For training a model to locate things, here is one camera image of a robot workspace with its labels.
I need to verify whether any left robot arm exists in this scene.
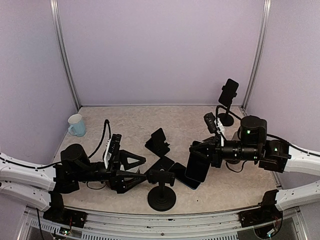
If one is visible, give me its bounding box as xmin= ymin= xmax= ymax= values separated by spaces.
xmin=0 ymin=142 xmax=147 ymax=223

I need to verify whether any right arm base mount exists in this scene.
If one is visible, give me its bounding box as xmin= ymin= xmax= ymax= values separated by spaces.
xmin=238 ymin=189 xmax=283 ymax=228

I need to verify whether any right aluminium frame post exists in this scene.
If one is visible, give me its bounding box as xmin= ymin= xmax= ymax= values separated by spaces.
xmin=241 ymin=0 xmax=272 ymax=112

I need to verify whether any light blue mug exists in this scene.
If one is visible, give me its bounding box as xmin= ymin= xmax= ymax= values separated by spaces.
xmin=68 ymin=114 xmax=86 ymax=137

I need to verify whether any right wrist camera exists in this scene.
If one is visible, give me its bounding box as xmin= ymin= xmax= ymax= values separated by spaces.
xmin=203 ymin=112 xmax=217 ymax=134

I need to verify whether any right camera cable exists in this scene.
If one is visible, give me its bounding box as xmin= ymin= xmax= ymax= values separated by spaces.
xmin=216 ymin=104 xmax=245 ymax=121

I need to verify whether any left camera cable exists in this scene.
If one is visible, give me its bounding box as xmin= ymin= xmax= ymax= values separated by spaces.
xmin=88 ymin=119 xmax=112 ymax=158

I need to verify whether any silver-edged black smartphone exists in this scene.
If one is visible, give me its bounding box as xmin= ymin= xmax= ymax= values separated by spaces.
xmin=185 ymin=146 xmax=210 ymax=183

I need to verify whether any left aluminium frame post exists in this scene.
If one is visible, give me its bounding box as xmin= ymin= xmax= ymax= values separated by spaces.
xmin=50 ymin=0 xmax=82 ymax=111

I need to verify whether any camera cable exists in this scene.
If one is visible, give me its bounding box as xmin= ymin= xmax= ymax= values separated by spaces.
xmin=88 ymin=119 xmax=112 ymax=158
xmin=216 ymin=104 xmax=245 ymax=121

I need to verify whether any round-base plate phone stand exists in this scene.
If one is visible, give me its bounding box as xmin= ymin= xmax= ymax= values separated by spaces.
xmin=225 ymin=129 xmax=247 ymax=165

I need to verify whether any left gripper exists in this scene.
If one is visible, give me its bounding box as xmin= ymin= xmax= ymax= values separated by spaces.
xmin=75 ymin=149 xmax=147 ymax=194

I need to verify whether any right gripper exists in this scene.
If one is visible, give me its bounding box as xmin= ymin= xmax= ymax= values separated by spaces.
xmin=190 ymin=133 xmax=261 ymax=168

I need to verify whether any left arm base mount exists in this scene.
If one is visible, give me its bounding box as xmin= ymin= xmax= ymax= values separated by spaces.
xmin=43 ymin=191 xmax=88 ymax=228

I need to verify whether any black folding phone stand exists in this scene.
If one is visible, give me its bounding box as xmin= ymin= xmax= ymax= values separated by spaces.
xmin=144 ymin=127 xmax=170 ymax=158

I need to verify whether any black pole phone stand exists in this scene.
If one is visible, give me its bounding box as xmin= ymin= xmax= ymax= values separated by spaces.
xmin=147 ymin=169 xmax=177 ymax=212
xmin=215 ymin=86 xmax=238 ymax=127

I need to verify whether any aluminium frame post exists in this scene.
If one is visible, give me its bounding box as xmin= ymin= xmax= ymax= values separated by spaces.
xmin=50 ymin=0 xmax=82 ymax=111
xmin=241 ymin=0 xmax=272 ymax=112

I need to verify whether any blue-edged black smartphone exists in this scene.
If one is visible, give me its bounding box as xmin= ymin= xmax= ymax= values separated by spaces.
xmin=169 ymin=162 xmax=201 ymax=190

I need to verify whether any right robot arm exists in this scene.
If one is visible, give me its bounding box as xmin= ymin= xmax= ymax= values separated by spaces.
xmin=185 ymin=112 xmax=320 ymax=182

